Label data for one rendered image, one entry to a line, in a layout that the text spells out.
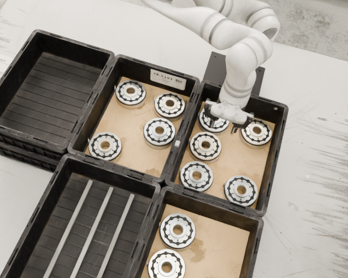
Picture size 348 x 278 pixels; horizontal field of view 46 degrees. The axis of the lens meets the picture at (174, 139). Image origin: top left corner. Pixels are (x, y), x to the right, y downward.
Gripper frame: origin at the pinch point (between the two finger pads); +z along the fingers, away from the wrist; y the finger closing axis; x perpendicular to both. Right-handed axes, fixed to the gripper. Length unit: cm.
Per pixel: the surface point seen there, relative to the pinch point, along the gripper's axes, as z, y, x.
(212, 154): 14.6, 0.2, 2.3
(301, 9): 100, -29, -179
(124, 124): 17.5, 30.9, 0.2
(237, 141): 17.4, -6.3, -7.0
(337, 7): 100, -54, -191
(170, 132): 14.6, 15.4, -0.8
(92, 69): 18, 50, -17
